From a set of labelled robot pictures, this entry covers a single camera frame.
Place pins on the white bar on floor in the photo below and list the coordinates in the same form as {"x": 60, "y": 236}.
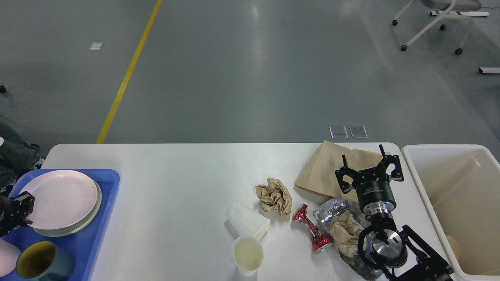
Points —
{"x": 489, "y": 70}

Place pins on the crumpled brown paper ball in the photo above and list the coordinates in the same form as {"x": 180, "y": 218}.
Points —
{"x": 274, "y": 196}

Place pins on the white office chair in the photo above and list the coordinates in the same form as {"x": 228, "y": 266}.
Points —
{"x": 450, "y": 9}

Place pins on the crushed red can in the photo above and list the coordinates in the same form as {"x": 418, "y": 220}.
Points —
{"x": 319, "y": 241}

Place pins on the cream plastic bin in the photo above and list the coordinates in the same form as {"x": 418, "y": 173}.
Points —
{"x": 459, "y": 186}

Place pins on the clear floor plate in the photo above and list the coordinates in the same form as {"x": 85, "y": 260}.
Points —
{"x": 339, "y": 132}
{"x": 358, "y": 132}

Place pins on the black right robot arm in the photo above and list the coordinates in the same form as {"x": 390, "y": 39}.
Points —
{"x": 400, "y": 255}

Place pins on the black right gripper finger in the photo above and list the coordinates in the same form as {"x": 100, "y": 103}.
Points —
{"x": 348, "y": 178}
{"x": 389, "y": 168}

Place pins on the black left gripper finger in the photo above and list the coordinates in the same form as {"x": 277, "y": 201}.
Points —
{"x": 24, "y": 203}
{"x": 17, "y": 222}

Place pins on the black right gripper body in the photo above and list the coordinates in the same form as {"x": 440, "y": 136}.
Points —
{"x": 375, "y": 196}

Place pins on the pink mug dark inside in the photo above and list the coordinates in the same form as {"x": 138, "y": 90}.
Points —
{"x": 9, "y": 255}

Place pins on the white paper cup upright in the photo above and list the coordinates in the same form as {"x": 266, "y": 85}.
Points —
{"x": 248, "y": 254}

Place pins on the pink plate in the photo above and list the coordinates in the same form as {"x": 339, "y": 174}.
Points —
{"x": 62, "y": 199}

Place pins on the flat brown paper bag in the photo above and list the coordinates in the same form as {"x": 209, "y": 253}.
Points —
{"x": 318, "y": 174}

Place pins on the white paper cup lying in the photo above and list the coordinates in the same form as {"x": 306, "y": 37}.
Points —
{"x": 247, "y": 221}

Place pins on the silver foil bag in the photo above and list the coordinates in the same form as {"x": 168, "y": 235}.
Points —
{"x": 336, "y": 207}

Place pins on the clear floor plate right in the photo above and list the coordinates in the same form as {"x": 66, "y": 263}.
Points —
{"x": 358, "y": 132}

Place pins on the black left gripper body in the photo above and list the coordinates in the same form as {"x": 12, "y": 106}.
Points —
{"x": 7, "y": 220}

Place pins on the light green plate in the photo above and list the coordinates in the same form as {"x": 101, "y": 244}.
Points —
{"x": 77, "y": 226}

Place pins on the crumpled tissue in bag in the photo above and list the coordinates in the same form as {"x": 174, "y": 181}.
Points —
{"x": 345, "y": 230}

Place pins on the clear floor plate left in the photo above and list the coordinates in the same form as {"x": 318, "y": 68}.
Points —
{"x": 339, "y": 132}

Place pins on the person in jeans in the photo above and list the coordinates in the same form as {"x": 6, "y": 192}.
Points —
{"x": 17, "y": 157}

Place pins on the teal mug yellow inside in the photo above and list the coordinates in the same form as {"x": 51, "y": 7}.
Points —
{"x": 45, "y": 261}

